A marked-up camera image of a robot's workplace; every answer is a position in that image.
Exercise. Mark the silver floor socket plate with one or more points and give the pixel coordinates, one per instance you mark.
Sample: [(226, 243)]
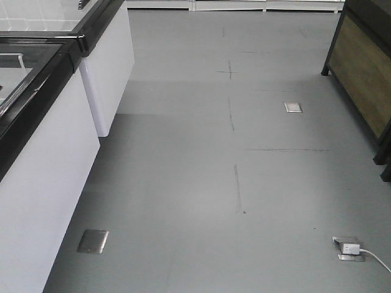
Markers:
[(293, 107)]

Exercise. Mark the far white chest freezer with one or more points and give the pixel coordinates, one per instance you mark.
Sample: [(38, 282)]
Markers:
[(103, 34)]

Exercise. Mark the white chest freezer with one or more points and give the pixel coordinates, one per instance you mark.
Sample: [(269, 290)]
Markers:
[(48, 146), (103, 34)]

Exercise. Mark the steel floor socket cover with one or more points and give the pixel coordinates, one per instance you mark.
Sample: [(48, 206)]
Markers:
[(93, 241)]

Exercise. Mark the near white chest freezer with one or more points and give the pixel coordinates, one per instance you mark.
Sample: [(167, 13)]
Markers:
[(48, 146)]

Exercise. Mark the white left shelving unit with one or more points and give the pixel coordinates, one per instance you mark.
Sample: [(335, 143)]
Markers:
[(160, 4)]

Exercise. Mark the white shelving unit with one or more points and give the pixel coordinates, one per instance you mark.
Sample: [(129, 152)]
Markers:
[(268, 5), (160, 4)]

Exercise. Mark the white power adapter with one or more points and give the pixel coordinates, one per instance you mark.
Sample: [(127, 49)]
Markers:
[(348, 248)]

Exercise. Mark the open floor socket box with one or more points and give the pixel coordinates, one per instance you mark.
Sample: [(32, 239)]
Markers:
[(338, 239)]

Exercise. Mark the dark wooden display stand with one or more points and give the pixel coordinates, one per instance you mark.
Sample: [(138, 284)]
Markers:
[(359, 60)]

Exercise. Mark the white right shelving unit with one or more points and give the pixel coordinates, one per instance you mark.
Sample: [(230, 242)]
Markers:
[(268, 5)]

